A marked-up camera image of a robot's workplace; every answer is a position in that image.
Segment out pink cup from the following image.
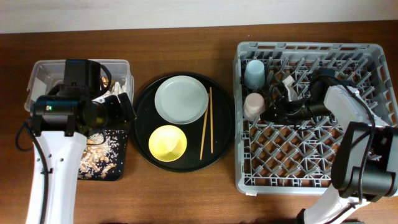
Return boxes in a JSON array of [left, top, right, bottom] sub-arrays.
[[243, 93, 266, 121]]

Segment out white tissue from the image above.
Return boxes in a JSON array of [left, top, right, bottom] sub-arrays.
[[93, 82, 127, 103]]

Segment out light blue cup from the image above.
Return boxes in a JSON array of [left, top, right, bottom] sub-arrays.
[[244, 60, 266, 90]]

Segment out wooden chopstick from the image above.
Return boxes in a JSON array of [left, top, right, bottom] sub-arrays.
[[210, 87, 214, 153], [200, 93, 210, 160]]

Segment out food scraps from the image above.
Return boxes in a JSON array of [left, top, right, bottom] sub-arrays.
[[79, 130, 127, 180]]

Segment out grey round plate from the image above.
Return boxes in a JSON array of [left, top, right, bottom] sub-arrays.
[[154, 75, 209, 124]]

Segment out yellow bowl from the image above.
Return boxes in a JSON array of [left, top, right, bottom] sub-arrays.
[[148, 125, 187, 162]]

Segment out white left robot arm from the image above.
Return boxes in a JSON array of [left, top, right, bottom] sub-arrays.
[[22, 59, 134, 223]]

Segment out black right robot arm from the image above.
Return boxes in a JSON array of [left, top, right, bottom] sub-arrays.
[[260, 68, 397, 223]]

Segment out grey plastic dishwasher rack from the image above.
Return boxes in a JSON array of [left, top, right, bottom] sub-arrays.
[[233, 42, 397, 195]]

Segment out clear plastic waste bin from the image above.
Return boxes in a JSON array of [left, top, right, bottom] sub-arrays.
[[24, 59, 134, 112]]

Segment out gold foil wrapper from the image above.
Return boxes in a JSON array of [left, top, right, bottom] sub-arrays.
[[100, 77, 109, 90]]

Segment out black rectangular tray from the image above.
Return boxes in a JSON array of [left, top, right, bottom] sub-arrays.
[[76, 129, 129, 182]]

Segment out black round tray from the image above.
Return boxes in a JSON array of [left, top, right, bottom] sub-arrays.
[[130, 72, 235, 172]]

